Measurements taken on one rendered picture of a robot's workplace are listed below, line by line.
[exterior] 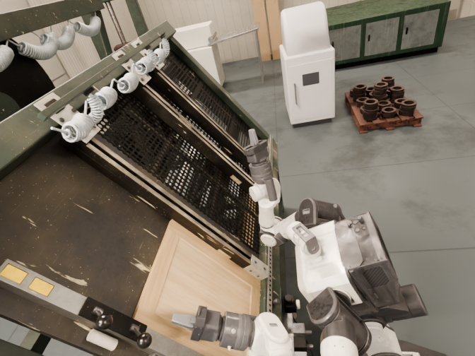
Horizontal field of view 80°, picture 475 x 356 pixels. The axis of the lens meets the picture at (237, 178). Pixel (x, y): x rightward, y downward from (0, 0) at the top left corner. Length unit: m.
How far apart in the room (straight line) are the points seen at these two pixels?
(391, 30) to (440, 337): 5.49
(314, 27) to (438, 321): 3.40
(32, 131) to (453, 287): 2.67
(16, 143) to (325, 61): 3.73
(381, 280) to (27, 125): 1.17
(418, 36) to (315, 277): 6.33
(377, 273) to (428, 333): 1.52
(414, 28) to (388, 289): 6.19
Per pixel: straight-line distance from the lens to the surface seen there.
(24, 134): 1.06
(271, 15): 8.07
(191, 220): 1.24
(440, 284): 2.70
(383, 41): 6.77
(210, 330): 0.84
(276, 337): 0.82
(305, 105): 4.38
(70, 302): 0.94
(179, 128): 1.64
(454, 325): 2.56
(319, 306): 0.92
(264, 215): 1.27
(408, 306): 1.30
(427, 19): 6.97
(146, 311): 1.06
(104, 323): 0.83
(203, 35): 6.41
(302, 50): 4.21
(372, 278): 1.00
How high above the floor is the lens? 2.16
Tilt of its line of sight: 36 degrees down
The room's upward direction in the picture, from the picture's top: 14 degrees counter-clockwise
